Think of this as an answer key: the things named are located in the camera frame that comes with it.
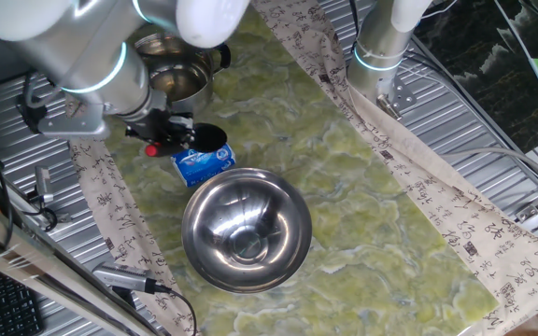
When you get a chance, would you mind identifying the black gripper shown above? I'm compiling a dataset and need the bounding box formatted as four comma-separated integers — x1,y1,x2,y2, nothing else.
126,106,201,149

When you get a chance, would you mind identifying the black red-tipped tool handle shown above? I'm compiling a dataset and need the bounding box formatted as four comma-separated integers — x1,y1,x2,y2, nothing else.
144,122,229,159

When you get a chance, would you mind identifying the steel mixing bowl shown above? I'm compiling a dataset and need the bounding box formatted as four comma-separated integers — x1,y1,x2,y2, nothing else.
180,167,314,295

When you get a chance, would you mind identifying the blue tissue pack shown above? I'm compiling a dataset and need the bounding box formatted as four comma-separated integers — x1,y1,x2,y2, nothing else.
170,142,237,189

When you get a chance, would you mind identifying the beige calligraphy cloth strip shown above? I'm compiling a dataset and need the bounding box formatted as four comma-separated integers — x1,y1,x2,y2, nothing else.
65,97,203,336
249,0,538,336

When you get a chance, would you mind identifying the green marble patterned mat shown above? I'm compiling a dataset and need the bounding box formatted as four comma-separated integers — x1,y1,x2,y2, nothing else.
103,4,502,336

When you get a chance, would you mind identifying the black keyboard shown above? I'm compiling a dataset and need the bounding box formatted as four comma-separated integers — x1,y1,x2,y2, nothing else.
0,263,46,336

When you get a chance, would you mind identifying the steel pot with black handles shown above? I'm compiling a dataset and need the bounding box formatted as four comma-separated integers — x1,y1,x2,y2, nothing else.
133,31,233,118

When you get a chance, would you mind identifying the wrist camera on silver bracket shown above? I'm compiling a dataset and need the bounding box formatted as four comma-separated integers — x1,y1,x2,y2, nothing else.
16,91,112,141

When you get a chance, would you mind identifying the grey camera with stand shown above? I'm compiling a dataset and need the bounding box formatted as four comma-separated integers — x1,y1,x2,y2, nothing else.
92,261,159,309

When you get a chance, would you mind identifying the black camera cable loop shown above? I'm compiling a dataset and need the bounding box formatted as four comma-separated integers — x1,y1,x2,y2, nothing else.
20,185,60,233

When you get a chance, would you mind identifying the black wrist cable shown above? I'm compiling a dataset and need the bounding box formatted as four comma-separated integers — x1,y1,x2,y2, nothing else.
19,69,64,111

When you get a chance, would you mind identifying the black base cable bundle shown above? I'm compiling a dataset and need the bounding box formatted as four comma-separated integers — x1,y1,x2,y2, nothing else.
348,0,363,55

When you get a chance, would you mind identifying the aluminium frame bar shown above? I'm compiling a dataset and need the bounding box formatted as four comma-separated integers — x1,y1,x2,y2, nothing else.
0,189,158,336

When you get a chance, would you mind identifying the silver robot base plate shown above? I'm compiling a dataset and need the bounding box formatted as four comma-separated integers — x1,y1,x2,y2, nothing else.
375,74,418,121

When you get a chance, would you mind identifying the thin white wire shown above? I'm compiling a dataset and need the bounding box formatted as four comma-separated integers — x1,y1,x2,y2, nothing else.
418,0,460,21

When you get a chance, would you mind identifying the grey cable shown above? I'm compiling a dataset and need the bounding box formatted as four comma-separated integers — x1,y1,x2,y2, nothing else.
441,147,538,189

